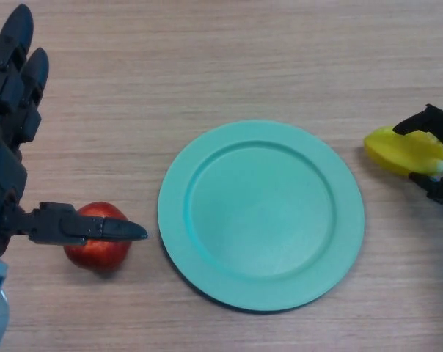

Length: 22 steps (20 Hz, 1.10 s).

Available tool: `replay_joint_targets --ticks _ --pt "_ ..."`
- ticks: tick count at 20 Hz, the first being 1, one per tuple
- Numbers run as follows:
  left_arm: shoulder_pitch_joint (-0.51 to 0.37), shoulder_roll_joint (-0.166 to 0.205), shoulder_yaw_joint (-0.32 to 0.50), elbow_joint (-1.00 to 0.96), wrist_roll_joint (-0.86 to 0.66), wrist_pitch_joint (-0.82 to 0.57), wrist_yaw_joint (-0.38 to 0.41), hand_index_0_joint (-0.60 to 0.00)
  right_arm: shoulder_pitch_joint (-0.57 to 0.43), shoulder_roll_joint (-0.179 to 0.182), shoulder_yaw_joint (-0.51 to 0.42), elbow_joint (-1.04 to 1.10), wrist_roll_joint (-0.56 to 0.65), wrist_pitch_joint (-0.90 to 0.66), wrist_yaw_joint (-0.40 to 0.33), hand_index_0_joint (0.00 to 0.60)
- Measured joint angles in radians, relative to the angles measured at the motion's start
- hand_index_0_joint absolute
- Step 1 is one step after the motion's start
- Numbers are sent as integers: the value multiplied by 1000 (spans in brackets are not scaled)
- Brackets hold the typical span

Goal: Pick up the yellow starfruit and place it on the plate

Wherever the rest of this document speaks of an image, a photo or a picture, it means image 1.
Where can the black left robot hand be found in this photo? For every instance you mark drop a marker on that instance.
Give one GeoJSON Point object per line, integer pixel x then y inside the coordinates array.
{"type": "Point", "coordinates": [3, 176]}

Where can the yellow starfruit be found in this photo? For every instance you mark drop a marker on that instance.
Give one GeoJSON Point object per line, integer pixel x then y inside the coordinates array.
{"type": "Point", "coordinates": [401, 152]}

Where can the green round plate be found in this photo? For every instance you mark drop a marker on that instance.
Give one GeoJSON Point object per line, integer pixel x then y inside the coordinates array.
{"type": "Point", "coordinates": [262, 216]}

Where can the red apple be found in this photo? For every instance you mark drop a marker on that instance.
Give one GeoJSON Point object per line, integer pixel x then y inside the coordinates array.
{"type": "Point", "coordinates": [97, 254]}

